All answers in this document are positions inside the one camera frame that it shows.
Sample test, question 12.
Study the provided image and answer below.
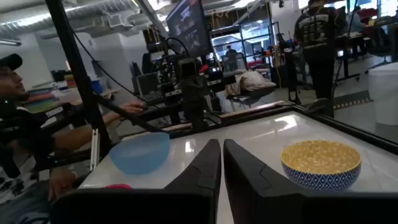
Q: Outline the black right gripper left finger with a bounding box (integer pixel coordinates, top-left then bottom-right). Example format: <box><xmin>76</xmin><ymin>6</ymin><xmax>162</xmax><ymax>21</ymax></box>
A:
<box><xmin>51</xmin><ymin>138</ymin><xmax>223</xmax><ymax>224</ymax></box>

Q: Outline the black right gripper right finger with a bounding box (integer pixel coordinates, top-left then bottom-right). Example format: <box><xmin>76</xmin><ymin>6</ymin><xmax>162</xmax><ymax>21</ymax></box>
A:
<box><xmin>223</xmin><ymin>138</ymin><xmax>398</xmax><ymax>224</ymax></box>

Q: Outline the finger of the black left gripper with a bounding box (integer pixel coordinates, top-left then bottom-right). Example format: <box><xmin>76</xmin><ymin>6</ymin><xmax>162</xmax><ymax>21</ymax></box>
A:
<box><xmin>195</xmin><ymin>77</ymin><xmax>223</xmax><ymax>131</ymax></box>
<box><xmin>182</xmin><ymin>77</ymin><xmax>197</xmax><ymax>132</ymax></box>

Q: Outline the yellow bowl blue patterned outside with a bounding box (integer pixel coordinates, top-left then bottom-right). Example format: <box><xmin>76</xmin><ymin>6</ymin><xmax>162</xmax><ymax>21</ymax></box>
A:
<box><xmin>280</xmin><ymin>139</ymin><xmax>363</xmax><ymax>192</ymax></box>

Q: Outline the translucent blue plastic bowl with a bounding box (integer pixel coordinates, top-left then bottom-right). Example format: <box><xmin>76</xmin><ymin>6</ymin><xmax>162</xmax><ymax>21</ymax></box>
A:
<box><xmin>108</xmin><ymin>131</ymin><xmax>171</xmax><ymax>175</ymax></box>

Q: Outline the pink plastic bowl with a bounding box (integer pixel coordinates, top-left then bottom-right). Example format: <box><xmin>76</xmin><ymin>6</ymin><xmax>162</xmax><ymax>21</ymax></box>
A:
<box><xmin>104</xmin><ymin>184</ymin><xmax>134</xmax><ymax>190</ymax></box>

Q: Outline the stack of coloured trays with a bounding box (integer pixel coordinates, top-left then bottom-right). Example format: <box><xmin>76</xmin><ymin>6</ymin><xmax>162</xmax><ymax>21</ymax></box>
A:
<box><xmin>24</xmin><ymin>88</ymin><xmax>60</xmax><ymax>113</ymax></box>

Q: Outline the distant person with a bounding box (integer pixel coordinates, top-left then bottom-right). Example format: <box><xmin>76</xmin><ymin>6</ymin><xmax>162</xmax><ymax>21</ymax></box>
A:
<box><xmin>224</xmin><ymin>45</ymin><xmax>239</xmax><ymax>72</ymax></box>

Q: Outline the chair with beige cloth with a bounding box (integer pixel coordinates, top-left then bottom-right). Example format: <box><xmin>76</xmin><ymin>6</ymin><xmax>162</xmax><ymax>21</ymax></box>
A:
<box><xmin>224</xmin><ymin>52</ymin><xmax>277</xmax><ymax>111</ymax></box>

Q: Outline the black keyboard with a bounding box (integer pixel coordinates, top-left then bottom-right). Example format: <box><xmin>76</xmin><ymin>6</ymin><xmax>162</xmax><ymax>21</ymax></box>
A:
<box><xmin>141</xmin><ymin>91</ymin><xmax>166</xmax><ymax>106</ymax></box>

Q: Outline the person's hand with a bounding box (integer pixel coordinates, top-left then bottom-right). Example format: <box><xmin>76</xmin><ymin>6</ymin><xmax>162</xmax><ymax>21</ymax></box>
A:
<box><xmin>47</xmin><ymin>167</ymin><xmax>77</xmax><ymax>202</ymax></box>
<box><xmin>119</xmin><ymin>100</ymin><xmax>146</xmax><ymax>114</ymax></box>

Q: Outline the black computer monitor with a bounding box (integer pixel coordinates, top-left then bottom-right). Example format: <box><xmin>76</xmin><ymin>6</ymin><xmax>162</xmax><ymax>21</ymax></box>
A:
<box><xmin>165</xmin><ymin>0</ymin><xmax>215</xmax><ymax>58</ymax></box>

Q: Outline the standing person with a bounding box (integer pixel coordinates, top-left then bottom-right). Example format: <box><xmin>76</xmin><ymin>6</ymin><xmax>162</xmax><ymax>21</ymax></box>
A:
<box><xmin>293</xmin><ymin>0</ymin><xmax>346</xmax><ymax>101</ymax></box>

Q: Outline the seated person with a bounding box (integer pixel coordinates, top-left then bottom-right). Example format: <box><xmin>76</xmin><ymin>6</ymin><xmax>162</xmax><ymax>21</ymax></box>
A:
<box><xmin>0</xmin><ymin>53</ymin><xmax>147</xmax><ymax>224</ymax></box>

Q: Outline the black aluminium table frame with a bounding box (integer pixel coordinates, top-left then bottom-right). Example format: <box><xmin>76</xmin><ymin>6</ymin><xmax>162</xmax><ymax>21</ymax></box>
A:
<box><xmin>93</xmin><ymin>101</ymin><xmax>398</xmax><ymax>156</ymax></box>

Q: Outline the black rig upright post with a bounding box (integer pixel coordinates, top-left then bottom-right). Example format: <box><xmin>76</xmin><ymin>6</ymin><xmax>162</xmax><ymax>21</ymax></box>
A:
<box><xmin>45</xmin><ymin>0</ymin><xmax>113</xmax><ymax>170</ymax></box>

